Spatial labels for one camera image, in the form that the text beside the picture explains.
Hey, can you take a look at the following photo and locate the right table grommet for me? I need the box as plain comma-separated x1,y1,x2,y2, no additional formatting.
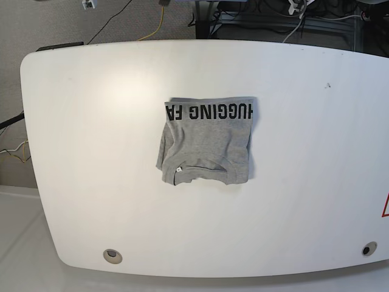
362,242,377,257

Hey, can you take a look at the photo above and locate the table grommet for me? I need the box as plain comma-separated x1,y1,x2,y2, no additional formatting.
103,249,123,265
362,242,377,257

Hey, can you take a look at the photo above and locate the white cable on floor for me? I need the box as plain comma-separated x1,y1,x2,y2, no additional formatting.
0,139,29,153

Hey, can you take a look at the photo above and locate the left table grommet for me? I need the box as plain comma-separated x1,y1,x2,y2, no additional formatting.
103,249,123,265

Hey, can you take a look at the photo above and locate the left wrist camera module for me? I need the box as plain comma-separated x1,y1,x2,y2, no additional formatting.
81,0,97,10

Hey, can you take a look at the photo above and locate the grey T-shirt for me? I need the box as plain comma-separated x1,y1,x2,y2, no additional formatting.
156,97,255,186

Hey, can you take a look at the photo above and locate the black table leg base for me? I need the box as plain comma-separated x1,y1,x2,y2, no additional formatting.
195,20,213,40

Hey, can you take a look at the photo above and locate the yellow cable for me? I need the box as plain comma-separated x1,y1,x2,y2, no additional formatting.
139,4,165,41

